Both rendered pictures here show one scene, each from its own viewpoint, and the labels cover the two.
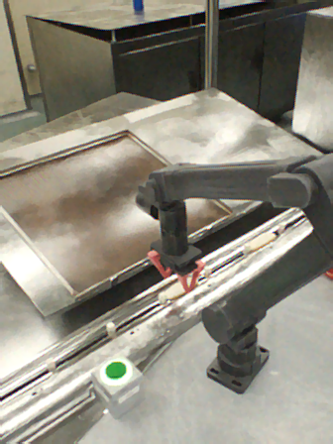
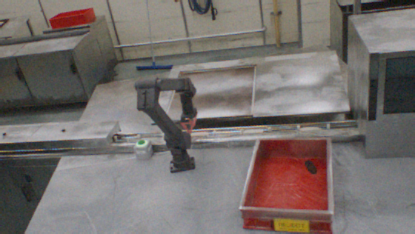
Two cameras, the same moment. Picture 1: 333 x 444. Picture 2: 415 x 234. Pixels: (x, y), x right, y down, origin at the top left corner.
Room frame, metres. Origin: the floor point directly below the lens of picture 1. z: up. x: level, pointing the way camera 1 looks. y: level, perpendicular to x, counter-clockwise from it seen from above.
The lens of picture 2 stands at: (-0.07, -1.43, 1.85)
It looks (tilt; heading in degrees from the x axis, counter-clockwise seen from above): 28 degrees down; 57
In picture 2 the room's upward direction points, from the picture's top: 11 degrees counter-clockwise
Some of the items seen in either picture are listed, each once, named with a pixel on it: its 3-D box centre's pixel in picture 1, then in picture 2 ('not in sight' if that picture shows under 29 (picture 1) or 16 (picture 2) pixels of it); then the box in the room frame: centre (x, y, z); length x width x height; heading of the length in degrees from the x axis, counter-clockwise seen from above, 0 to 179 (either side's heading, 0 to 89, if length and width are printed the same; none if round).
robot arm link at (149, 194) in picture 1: (159, 194); (186, 88); (0.83, 0.07, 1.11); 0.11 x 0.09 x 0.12; 38
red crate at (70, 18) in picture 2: not in sight; (72, 18); (1.55, 3.80, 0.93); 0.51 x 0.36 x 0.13; 136
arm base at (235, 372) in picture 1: (239, 352); (181, 158); (0.63, -0.09, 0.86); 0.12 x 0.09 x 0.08; 145
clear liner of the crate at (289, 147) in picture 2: not in sight; (290, 179); (0.82, -0.58, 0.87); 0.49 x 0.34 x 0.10; 37
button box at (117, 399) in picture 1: (118, 389); (144, 152); (0.55, 0.15, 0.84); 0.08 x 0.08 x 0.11; 42
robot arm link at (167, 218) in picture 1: (170, 214); (186, 97); (0.80, 0.05, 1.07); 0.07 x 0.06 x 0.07; 38
